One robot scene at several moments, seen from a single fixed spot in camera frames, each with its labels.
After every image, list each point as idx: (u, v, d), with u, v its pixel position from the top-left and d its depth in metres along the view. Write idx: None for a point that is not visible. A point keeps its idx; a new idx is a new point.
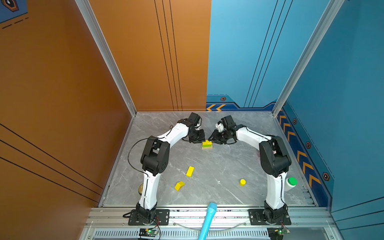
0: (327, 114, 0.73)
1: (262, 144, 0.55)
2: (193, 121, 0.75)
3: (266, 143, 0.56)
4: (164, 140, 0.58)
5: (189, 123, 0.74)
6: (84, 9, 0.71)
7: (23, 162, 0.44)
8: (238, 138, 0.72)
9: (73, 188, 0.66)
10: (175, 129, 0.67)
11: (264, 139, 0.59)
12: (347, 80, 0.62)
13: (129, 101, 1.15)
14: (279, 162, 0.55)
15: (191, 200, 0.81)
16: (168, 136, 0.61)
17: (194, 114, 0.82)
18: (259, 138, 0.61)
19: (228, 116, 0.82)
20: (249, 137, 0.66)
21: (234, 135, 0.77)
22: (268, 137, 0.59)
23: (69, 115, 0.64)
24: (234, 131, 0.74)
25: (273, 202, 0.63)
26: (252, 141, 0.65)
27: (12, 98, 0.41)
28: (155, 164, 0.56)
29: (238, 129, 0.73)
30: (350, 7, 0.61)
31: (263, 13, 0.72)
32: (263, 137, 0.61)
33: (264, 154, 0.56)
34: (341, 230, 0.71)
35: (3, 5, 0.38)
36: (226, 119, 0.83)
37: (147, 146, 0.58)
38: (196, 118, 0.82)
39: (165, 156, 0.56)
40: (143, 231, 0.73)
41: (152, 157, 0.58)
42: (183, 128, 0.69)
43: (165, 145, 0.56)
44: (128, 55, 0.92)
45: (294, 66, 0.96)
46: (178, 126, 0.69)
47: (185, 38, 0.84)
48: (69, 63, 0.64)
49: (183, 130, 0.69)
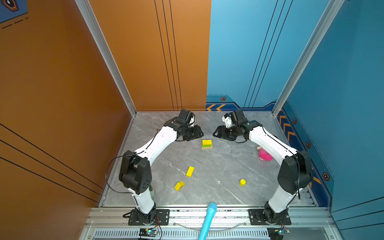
0: (327, 114, 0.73)
1: (287, 163, 0.46)
2: (184, 120, 0.69)
3: (292, 160, 0.47)
4: (143, 155, 0.49)
5: (178, 124, 0.63)
6: (84, 9, 0.71)
7: (24, 162, 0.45)
8: (250, 138, 0.63)
9: (73, 188, 0.66)
10: (162, 133, 0.58)
11: (283, 151, 0.50)
12: (347, 80, 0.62)
13: (129, 101, 1.15)
14: (304, 181, 0.49)
15: (191, 200, 0.81)
16: (148, 149, 0.51)
17: (185, 111, 0.69)
18: (280, 148, 0.51)
19: (240, 112, 0.70)
20: (266, 142, 0.56)
21: (246, 134, 0.65)
22: (294, 151, 0.50)
23: (69, 115, 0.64)
24: (246, 128, 0.63)
25: (277, 207, 0.62)
26: (269, 149, 0.55)
27: (12, 98, 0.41)
28: (135, 184, 0.48)
29: (253, 130, 0.61)
30: (350, 7, 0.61)
31: (263, 13, 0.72)
32: (286, 149, 0.51)
33: (286, 173, 0.48)
34: (340, 230, 0.71)
35: (4, 5, 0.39)
36: (236, 114, 0.70)
37: (123, 165, 0.49)
38: (187, 115, 0.70)
39: (146, 174, 0.48)
40: (143, 231, 0.73)
41: (132, 175, 0.49)
42: (170, 134, 0.59)
43: (143, 163, 0.46)
44: (128, 55, 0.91)
45: (294, 66, 0.96)
46: (164, 130, 0.59)
47: (185, 38, 0.84)
48: (69, 63, 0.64)
49: (171, 136, 0.60)
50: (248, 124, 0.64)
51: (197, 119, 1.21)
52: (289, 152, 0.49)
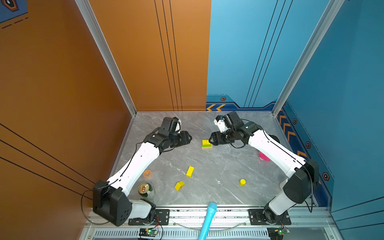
0: (327, 114, 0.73)
1: (299, 177, 0.42)
2: (167, 131, 0.61)
3: (302, 172, 0.43)
4: (116, 186, 0.42)
5: (161, 138, 0.56)
6: (84, 9, 0.71)
7: (24, 162, 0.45)
8: (250, 143, 0.57)
9: (73, 188, 0.66)
10: (142, 152, 0.51)
11: (292, 163, 0.46)
12: (347, 80, 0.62)
13: (129, 101, 1.15)
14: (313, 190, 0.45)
15: (191, 200, 0.81)
16: (124, 175, 0.45)
17: (168, 121, 0.60)
18: (286, 158, 0.47)
19: (234, 114, 0.63)
20: (269, 149, 0.51)
21: (244, 137, 0.58)
22: (302, 162, 0.46)
23: (69, 115, 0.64)
24: (245, 132, 0.56)
25: (278, 210, 0.61)
26: (274, 158, 0.51)
27: (11, 98, 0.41)
28: (112, 219, 0.42)
29: (254, 138, 0.55)
30: (350, 7, 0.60)
31: (263, 12, 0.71)
32: (292, 158, 0.47)
33: (299, 189, 0.44)
34: (341, 230, 0.71)
35: (3, 5, 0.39)
36: (230, 117, 0.63)
37: (94, 198, 0.43)
38: (171, 126, 0.62)
39: (123, 205, 0.42)
40: (143, 231, 0.73)
41: (107, 208, 0.43)
42: (152, 150, 0.52)
43: (117, 195, 0.40)
44: (128, 54, 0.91)
45: (294, 66, 0.96)
46: (144, 148, 0.53)
47: (185, 38, 0.84)
48: (69, 63, 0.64)
49: (152, 155, 0.53)
50: (247, 128, 0.57)
51: (197, 119, 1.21)
52: (297, 164, 0.45)
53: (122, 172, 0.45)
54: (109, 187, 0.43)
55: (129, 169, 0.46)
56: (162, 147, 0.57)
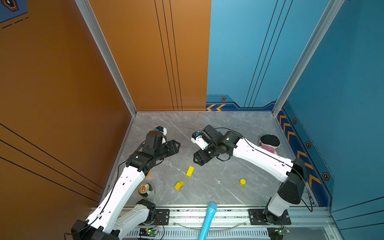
0: (327, 114, 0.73)
1: (292, 181, 0.42)
2: (152, 149, 0.56)
3: (292, 176, 0.43)
4: (96, 226, 0.39)
5: (146, 158, 0.52)
6: (84, 9, 0.71)
7: (24, 162, 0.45)
8: (235, 155, 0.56)
9: (73, 187, 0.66)
10: (124, 179, 0.47)
11: (283, 168, 0.45)
12: (347, 80, 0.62)
13: (129, 101, 1.15)
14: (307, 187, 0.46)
15: (191, 200, 0.81)
16: (105, 210, 0.41)
17: (152, 137, 0.55)
18: (276, 164, 0.46)
19: (211, 128, 0.60)
20: (258, 158, 0.49)
21: (228, 150, 0.55)
22: (290, 164, 0.46)
23: (69, 115, 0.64)
24: (226, 144, 0.54)
25: (277, 210, 0.61)
26: (264, 165, 0.49)
27: (11, 98, 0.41)
28: None
29: (239, 148, 0.52)
30: (351, 7, 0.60)
31: (263, 12, 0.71)
32: (280, 161, 0.46)
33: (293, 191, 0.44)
34: (340, 230, 0.71)
35: (4, 5, 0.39)
36: (207, 131, 0.60)
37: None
38: (155, 142, 0.57)
39: None
40: (143, 231, 0.73)
41: None
42: (135, 176, 0.48)
43: None
44: (128, 54, 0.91)
45: (294, 66, 0.96)
46: (126, 173, 0.48)
47: (185, 38, 0.84)
48: (69, 63, 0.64)
49: (135, 180, 0.48)
50: (228, 141, 0.54)
51: (197, 119, 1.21)
52: (287, 167, 0.45)
53: (102, 207, 0.42)
54: (88, 229, 0.43)
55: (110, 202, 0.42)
56: (147, 168, 0.53)
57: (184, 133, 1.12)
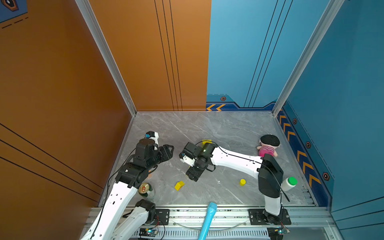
0: (327, 114, 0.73)
1: (263, 177, 0.45)
2: (144, 161, 0.52)
3: (262, 172, 0.46)
4: None
5: (137, 170, 0.49)
6: (84, 9, 0.71)
7: (24, 162, 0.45)
8: (214, 163, 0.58)
9: (73, 187, 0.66)
10: (114, 197, 0.45)
11: (253, 166, 0.49)
12: (347, 80, 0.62)
13: (129, 101, 1.15)
14: (280, 179, 0.50)
15: (191, 200, 0.81)
16: (95, 233, 0.40)
17: (142, 148, 0.51)
18: (247, 164, 0.50)
19: (189, 143, 0.66)
20: (231, 163, 0.54)
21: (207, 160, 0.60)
22: (260, 160, 0.49)
23: (69, 115, 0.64)
24: (205, 155, 0.58)
25: (275, 210, 0.61)
26: (237, 167, 0.54)
27: (11, 98, 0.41)
28: None
29: (214, 156, 0.56)
30: (350, 7, 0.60)
31: (263, 12, 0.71)
32: (251, 160, 0.50)
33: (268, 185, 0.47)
34: (341, 230, 0.71)
35: (3, 5, 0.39)
36: (188, 147, 0.65)
37: None
38: (147, 152, 0.54)
39: None
40: (143, 231, 0.73)
41: None
42: (125, 193, 0.45)
43: None
44: (128, 54, 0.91)
45: (294, 66, 0.96)
46: (116, 189, 0.46)
47: (185, 38, 0.84)
48: (69, 64, 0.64)
49: (126, 197, 0.46)
50: (205, 151, 0.59)
51: (197, 119, 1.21)
52: (257, 165, 0.49)
53: (92, 230, 0.40)
54: None
55: (100, 224, 0.41)
56: (139, 181, 0.50)
57: (184, 133, 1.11)
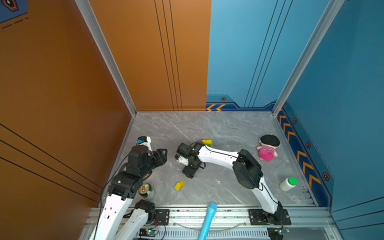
0: (327, 114, 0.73)
1: (236, 167, 0.52)
2: (138, 169, 0.51)
3: (238, 163, 0.53)
4: None
5: (131, 180, 0.47)
6: (84, 9, 0.71)
7: (23, 162, 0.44)
8: (201, 159, 0.67)
9: (73, 188, 0.67)
10: (109, 211, 0.43)
11: (231, 160, 0.56)
12: (347, 80, 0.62)
13: (129, 101, 1.15)
14: (255, 171, 0.56)
15: (191, 200, 0.81)
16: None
17: (134, 157, 0.49)
18: (225, 158, 0.57)
19: (182, 144, 0.75)
20: (215, 158, 0.61)
21: (196, 158, 0.69)
22: (236, 154, 0.57)
23: (69, 115, 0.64)
24: (194, 153, 0.67)
25: (270, 207, 0.62)
26: (219, 162, 0.61)
27: (11, 98, 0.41)
28: None
29: (200, 152, 0.65)
30: (350, 7, 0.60)
31: (263, 12, 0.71)
32: (229, 155, 0.57)
33: (241, 175, 0.54)
34: (340, 230, 0.71)
35: (3, 5, 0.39)
36: (179, 148, 0.76)
37: None
38: (139, 160, 0.51)
39: None
40: (143, 231, 0.73)
41: None
42: (119, 206, 0.44)
43: None
44: (128, 54, 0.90)
45: (294, 66, 0.96)
46: (110, 201, 0.44)
47: (185, 38, 0.84)
48: (69, 63, 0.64)
49: (121, 210, 0.44)
50: (194, 150, 0.68)
51: (197, 119, 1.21)
52: (234, 158, 0.56)
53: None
54: None
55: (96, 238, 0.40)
56: (133, 191, 0.48)
57: (184, 133, 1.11)
